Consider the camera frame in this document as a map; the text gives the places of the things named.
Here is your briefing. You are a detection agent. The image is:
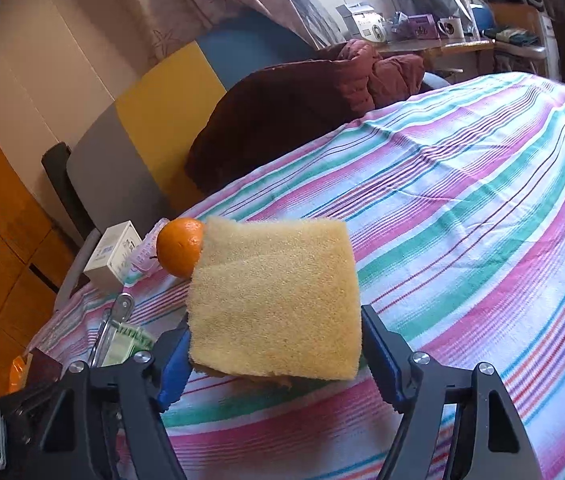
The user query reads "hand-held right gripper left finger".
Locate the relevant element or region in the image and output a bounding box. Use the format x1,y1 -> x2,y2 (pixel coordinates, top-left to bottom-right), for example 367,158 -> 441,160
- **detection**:
37,324 -> 194,480

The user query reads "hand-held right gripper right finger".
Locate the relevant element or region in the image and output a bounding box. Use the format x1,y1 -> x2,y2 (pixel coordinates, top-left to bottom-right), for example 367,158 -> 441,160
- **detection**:
361,305 -> 543,480

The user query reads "orange snack packet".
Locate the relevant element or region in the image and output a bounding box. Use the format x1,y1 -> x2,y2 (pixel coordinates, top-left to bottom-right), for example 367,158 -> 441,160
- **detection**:
8,355 -> 28,396

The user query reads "yellow sponge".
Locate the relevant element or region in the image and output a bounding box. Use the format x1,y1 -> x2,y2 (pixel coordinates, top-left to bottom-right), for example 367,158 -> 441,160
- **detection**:
188,216 -> 363,390

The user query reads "green label packet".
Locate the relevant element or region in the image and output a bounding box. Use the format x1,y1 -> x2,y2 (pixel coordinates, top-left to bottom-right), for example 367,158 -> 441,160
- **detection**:
102,325 -> 156,366

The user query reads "pink transparent case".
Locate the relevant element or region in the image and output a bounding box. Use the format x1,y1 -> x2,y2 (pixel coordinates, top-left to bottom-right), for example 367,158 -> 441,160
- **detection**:
122,217 -> 170,286

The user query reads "orange fruit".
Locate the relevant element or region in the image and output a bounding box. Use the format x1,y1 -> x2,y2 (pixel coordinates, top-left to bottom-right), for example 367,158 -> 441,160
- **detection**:
156,217 -> 206,278

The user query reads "white carton box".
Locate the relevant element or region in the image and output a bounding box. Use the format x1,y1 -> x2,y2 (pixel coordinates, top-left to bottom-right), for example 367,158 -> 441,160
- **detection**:
83,220 -> 144,293

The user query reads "striped tablecloth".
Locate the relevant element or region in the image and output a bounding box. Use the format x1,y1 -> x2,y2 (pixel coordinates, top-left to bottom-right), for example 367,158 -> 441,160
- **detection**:
25,71 -> 565,480

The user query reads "grey yellow blue chair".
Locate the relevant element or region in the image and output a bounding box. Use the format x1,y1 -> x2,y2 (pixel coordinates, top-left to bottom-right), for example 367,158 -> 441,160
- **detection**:
55,12 -> 323,311

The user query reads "dark red jacket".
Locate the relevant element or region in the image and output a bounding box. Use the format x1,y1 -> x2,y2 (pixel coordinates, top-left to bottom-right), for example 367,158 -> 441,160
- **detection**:
185,39 -> 425,196

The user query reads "wooden side desk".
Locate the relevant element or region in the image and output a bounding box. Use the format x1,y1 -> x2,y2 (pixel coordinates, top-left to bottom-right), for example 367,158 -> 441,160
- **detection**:
377,37 -> 495,57

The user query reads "purple box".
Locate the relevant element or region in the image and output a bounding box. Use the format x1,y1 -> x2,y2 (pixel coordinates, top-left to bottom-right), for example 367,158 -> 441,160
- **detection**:
406,13 -> 437,40

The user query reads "white radio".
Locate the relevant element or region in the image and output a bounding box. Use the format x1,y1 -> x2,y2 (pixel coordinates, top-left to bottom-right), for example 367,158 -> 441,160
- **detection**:
336,2 -> 388,43

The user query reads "white mug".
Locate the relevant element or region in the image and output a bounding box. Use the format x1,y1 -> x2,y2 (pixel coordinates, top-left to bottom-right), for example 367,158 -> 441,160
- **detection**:
437,16 -> 465,40

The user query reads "blue round object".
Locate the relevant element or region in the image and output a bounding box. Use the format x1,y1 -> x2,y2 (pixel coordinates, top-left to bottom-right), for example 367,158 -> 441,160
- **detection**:
469,2 -> 495,31

